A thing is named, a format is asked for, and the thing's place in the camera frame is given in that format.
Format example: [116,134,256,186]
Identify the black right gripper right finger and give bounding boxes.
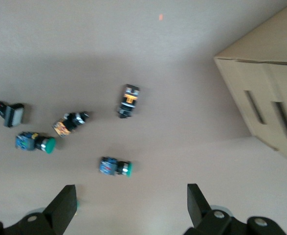
[182,183,287,235]

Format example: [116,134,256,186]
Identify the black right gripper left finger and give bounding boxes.
[0,184,77,235]

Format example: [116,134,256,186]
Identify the green push button grey block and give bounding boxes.
[15,131,57,155]
[99,156,133,178]

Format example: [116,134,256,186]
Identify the black square button red terminals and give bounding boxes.
[0,100,25,128]

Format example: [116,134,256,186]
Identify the brown cardboard box with slots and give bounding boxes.
[213,0,287,169]

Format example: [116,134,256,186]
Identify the black selector switch orange block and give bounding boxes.
[116,84,140,119]
[52,111,89,139]

